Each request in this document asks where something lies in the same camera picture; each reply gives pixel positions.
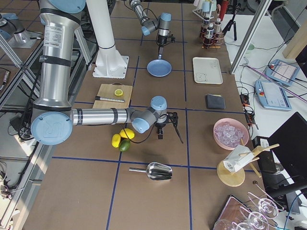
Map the drink bottle two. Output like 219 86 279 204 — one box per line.
206 23 214 39

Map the green bowl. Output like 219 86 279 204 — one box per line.
246 44 255 54

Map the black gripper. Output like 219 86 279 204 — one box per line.
155 122 167 139
157 34 168 59

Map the yellow lemon near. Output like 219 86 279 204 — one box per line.
111 134 121 148

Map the white cup rack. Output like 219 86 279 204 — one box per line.
192 0 217 19

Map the yellow lemon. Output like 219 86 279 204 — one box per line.
119 128 135 139
111 134 121 148

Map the black monitor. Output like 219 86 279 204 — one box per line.
268 112 307 197

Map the wooden cup stand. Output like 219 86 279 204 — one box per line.
217 144 279 187

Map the steel muddler black tip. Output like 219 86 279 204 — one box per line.
95 96 125 103

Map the lemon half slice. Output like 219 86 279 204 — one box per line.
114 89 124 97

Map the white paper carton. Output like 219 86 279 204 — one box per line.
223 145 254 173

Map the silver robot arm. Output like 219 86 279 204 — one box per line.
31 0 167 145
123 0 176 59

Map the copper wire bottle rack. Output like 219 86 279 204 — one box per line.
200 26 224 48

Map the blue teach pendant far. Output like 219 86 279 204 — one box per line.
265 59 299 86

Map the pink bowl of ice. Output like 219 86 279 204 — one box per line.
213 118 249 150

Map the wooden cutting board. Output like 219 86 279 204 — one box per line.
93 84 133 109

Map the aluminium frame post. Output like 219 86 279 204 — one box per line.
230 0 272 74

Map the blue teach pendant near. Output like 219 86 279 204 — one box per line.
255 80 292 111

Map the wine glass one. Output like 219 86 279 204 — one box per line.
247 192 279 219

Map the blue plate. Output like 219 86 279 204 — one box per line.
147 59 172 77

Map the blue teach pendant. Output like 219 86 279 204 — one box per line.
265 59 299 86
255 80 292 111

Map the black camera tripod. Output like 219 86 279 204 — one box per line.
222 0 241 41

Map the grey folded cloth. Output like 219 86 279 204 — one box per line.
205 94 225 109

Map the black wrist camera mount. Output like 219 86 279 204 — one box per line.
166 34 176 45
166 112 178 127

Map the drink bottle one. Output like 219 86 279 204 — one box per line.
202 17 210 37

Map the wine glass two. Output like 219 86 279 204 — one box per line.
239 206 269 230

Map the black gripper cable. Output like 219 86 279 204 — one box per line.
121 115 185 144

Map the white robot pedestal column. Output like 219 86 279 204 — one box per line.
86 0 129 79

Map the steel ice scoop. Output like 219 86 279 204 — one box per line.
129 162 173 181

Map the green lime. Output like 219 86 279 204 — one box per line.
118 139 130 152

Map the yellow lemon far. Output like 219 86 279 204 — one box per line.
119 128 135 139

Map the cream bear tray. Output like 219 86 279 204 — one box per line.
192 57 223 85

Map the drink bottle three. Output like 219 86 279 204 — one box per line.
214 20 221 34

